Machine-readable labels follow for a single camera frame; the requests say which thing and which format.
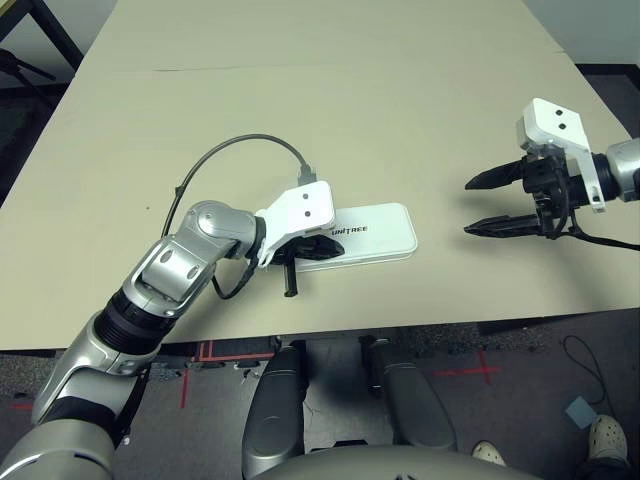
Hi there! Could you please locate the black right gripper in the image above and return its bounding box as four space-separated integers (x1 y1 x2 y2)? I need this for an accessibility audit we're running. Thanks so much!
463 153 589 240

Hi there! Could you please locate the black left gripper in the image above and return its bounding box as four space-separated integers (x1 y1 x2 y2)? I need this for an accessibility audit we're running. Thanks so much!
273 234 347 300

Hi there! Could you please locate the white plastic pencil case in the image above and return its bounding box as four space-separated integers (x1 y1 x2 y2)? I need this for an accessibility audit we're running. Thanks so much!
294 201 419 274

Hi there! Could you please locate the dark grey left robot leg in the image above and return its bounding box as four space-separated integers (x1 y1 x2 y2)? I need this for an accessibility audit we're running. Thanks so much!
242 344 307 476

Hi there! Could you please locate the dark grey robot leg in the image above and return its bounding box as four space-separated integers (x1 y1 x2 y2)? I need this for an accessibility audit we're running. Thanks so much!
369 338 459 451
242 344 307 476

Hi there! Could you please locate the dark grey right robot leg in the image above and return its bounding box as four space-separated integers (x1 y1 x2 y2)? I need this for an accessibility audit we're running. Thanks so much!
369 338 459 451

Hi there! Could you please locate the grey blue foot pedal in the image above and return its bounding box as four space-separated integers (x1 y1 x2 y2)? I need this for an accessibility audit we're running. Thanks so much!
564 396 599 430

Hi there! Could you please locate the grey robot torso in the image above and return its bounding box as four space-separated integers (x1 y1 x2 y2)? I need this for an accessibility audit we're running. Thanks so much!
252 444 541 480

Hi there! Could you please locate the white bystander shoe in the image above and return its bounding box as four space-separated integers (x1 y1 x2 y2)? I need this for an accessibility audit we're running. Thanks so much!
472 439 506 464

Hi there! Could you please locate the beige perforated clog shoe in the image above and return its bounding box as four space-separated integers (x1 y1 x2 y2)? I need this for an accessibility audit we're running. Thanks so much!
588 413 630 464

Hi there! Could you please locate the black tripod stand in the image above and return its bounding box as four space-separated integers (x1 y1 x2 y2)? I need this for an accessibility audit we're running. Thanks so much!
0 47 56 84

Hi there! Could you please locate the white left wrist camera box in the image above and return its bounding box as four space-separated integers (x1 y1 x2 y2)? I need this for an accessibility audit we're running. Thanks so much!
254 179 336 269

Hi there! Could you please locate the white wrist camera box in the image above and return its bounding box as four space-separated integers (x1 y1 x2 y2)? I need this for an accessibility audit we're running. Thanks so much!
516 97 609 215
254 179 336 269

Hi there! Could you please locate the black left camera cable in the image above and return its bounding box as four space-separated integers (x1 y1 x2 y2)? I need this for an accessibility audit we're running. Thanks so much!
162 133 319 236

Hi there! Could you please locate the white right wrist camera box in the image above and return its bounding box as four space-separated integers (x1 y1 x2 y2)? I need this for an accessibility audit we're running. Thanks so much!
516 97 609 215

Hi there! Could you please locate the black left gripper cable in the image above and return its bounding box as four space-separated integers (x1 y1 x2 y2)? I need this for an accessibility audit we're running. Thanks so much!
212 257 259 301

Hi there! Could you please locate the thin black pedal cable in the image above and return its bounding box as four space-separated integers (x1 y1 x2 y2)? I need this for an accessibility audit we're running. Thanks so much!
562 333 619 409

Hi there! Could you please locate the black metal frame table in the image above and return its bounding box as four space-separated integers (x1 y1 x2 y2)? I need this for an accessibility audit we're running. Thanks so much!
0 0 86 71

